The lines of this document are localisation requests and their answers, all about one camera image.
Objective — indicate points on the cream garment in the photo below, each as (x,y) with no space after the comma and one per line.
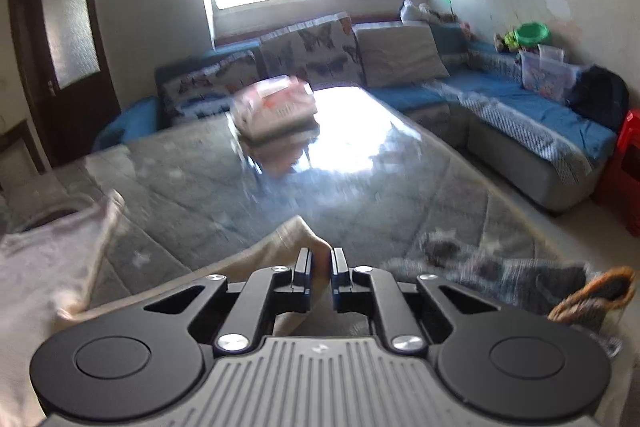
(280,242)

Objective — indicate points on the white pink tissue box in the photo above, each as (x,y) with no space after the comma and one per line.
(275,107)

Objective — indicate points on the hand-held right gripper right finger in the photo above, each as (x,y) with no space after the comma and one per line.
(339,269)

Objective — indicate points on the butterfly print pillow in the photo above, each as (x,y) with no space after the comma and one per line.
(210,87)
(330,47)
(282,54)

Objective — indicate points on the small green plush toy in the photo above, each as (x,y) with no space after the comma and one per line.
(507,41)

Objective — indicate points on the clear plastic storage box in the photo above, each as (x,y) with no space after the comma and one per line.
(547,74)

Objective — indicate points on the blue sofa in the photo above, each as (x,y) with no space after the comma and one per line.
(510,107)

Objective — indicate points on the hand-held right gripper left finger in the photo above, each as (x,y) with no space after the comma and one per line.
(304,269)

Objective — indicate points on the black bag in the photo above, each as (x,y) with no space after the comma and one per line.
(600,97)

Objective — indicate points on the dark wooden glazed door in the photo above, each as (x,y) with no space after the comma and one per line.
(65,57)

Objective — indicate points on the plain grey pillow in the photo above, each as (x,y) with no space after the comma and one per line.
(400,54)

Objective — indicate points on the red plastic stool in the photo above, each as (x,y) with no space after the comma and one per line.
(622,177)

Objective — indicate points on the woven basket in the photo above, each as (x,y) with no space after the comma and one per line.
(595,294)

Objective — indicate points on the green plastic bowl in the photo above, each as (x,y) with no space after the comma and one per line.
(532,34)

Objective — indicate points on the grey knit cloth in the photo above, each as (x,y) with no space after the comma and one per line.
(500,272)

